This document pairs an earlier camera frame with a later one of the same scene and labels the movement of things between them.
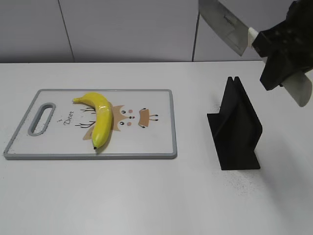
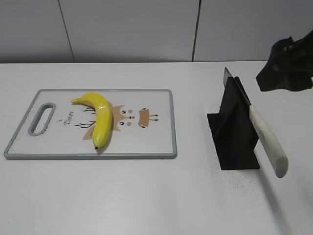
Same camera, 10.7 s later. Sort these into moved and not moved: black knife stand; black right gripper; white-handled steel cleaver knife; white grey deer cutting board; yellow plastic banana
Moved: black right gripper; white-handled steel cleaver knife
Not moved: black knife stand; yellow plastic banana; white grey deer cutting board
